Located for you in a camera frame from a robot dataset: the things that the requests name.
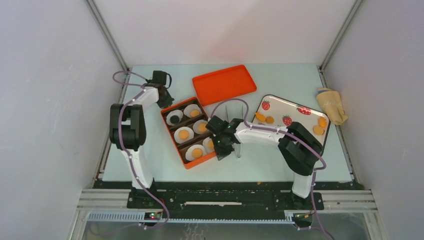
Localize orange box lid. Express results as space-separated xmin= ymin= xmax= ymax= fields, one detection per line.
xmin=192 ymin=64 xmax=257 ymax=106

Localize orange cookie box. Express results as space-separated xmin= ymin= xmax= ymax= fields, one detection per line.
xmin=161 ymin=97 xmax=216 ymax=170

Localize clear plastic tongs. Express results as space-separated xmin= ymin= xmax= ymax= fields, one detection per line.
xmin=225 ymin=101 xmax=245 ymax=159

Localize yellow cloth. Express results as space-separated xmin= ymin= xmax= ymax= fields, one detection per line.
xmin=316 ymin=87 xmax=348 ymax=126

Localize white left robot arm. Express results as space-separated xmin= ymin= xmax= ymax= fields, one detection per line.
xmin=109 ymin=70 xmax=174 ymax=208

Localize strawberry pattern tray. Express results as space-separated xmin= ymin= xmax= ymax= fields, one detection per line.
xmin=252 ymin=94 xmax=330 ymax=146

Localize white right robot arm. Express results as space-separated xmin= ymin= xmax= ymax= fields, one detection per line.
xmin=206 ymin=115 xmax=327 ymax=209

